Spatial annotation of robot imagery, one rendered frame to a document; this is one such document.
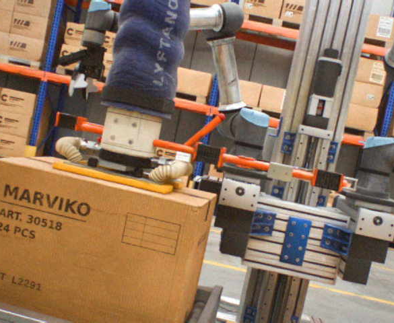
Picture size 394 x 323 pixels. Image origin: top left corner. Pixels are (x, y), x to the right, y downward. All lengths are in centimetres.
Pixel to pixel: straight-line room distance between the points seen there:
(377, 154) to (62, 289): 125
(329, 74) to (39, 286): 135
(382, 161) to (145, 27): 105
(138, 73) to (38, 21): 786
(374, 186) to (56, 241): 119
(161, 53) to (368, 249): 103
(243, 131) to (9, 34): 769
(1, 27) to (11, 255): 814
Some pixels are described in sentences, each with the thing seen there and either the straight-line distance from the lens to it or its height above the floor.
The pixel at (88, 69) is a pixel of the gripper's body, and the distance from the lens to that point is 202.
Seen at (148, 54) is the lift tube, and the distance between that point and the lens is 162.
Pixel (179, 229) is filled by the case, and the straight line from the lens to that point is 148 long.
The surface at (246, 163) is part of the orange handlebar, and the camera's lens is 162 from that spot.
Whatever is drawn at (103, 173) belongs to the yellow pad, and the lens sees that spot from 158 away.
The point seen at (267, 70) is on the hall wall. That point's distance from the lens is 1016.
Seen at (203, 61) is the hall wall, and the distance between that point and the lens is 1018.
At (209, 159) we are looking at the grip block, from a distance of 161.
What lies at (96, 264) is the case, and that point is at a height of 73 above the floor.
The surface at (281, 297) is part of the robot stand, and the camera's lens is 235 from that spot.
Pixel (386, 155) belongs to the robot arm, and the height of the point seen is 120.
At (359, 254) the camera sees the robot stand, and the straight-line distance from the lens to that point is 210.
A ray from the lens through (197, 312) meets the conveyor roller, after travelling 191.
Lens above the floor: 113
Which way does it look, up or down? 3 degrees down
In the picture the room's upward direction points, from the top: 12 degrees clockwise
